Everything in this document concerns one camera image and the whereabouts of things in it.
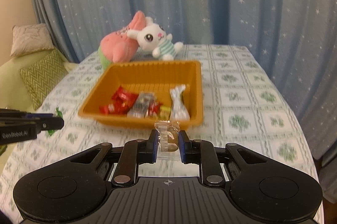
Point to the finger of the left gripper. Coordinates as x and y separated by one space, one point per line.
16 114
41 125

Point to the green zigzag cushion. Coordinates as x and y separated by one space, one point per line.
41 77

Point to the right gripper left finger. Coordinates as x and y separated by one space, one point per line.
135 153

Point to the blue star curtain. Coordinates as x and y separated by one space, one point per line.
293 40

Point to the yellow candy packet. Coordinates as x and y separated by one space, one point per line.
164 112

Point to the small red candy packet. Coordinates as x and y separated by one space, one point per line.
107 109

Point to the green black snack pouch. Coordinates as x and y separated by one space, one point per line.
179 111

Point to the grey striped snack packet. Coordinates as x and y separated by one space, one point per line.
141 104

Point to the light green sofa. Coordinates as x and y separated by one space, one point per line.
13 91

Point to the orange plastic tray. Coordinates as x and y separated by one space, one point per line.
157 77

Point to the pink star plush toy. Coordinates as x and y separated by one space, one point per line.
117 47

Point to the green brown candy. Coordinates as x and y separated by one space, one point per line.
55 122

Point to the dark red snack packet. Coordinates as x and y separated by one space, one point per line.
153 109

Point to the white bunny plush toy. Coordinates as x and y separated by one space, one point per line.
152 38

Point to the clear brown candy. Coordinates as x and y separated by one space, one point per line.
168 146

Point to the beige embroidered pillow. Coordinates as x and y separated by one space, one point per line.
30 39

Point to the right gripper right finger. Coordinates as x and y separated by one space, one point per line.
203 154

